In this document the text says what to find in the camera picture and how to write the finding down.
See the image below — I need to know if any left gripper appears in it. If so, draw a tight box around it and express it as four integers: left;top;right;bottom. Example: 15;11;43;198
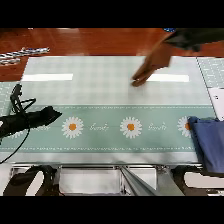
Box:
25;105;64;129

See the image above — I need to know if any person's hand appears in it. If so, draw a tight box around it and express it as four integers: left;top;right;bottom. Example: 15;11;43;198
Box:
130;39;175;88

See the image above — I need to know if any black white striped object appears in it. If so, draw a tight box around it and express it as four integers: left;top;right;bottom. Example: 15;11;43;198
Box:
0;46;51;66

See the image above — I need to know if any blue garment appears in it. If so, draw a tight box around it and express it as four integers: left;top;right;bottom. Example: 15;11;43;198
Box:
187;115;224;178

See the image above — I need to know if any white paper sheet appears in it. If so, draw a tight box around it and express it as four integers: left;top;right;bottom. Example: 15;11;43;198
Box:
209;87;224;121

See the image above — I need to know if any black cable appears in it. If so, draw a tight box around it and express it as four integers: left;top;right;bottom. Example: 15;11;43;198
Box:
0;118;32;165

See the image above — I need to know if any silver frame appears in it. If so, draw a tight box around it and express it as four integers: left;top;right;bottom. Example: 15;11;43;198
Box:
0;162;224;197

